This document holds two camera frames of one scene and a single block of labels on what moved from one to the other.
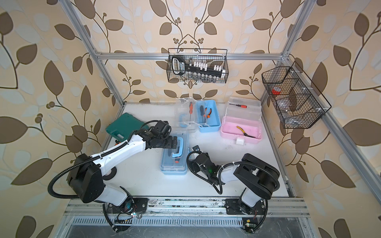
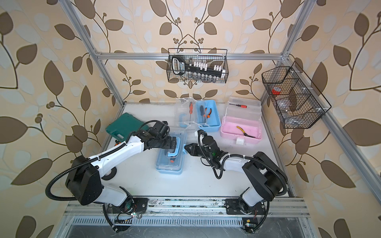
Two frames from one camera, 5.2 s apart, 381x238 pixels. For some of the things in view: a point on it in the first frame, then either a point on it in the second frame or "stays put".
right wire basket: [298, 102] stays put
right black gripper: [194, 165] → [192, 151]
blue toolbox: [175, 161] stays put
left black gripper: [169, 145] stays put
